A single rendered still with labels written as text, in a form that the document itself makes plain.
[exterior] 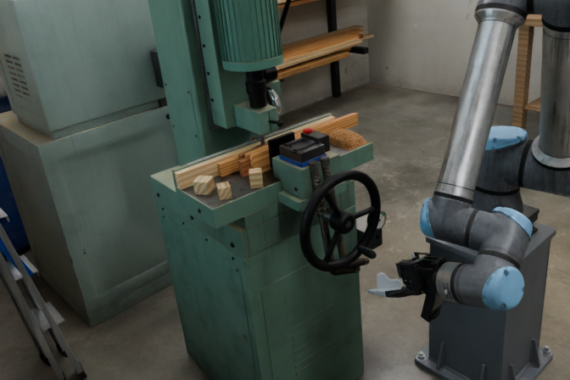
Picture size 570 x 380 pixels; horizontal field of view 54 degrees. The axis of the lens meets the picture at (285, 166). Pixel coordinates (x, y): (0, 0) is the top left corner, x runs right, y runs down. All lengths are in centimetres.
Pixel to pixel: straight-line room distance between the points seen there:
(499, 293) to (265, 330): 79
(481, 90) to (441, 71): 388
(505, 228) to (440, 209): 14
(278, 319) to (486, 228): 76
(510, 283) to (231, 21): 94
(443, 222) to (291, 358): 80
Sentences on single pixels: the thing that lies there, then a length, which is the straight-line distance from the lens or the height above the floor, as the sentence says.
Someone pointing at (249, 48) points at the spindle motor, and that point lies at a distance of 154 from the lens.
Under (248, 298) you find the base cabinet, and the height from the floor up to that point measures 57.
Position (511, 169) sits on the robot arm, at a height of 82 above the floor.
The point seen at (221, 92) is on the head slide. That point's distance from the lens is 169.
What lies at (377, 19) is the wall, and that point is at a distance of 554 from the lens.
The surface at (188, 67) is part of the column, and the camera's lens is 174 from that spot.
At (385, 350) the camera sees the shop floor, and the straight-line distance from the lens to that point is 232.
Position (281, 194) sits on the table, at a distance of 156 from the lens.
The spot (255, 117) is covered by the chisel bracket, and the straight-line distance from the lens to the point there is 163.
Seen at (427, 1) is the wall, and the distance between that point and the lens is 519.
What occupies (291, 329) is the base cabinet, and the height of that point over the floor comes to 39.
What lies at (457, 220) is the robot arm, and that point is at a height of 92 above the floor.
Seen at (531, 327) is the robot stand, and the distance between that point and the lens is 220.
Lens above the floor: 156
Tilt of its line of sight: 24 degrees down
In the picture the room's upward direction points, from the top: 6 degrees counter-clockwise
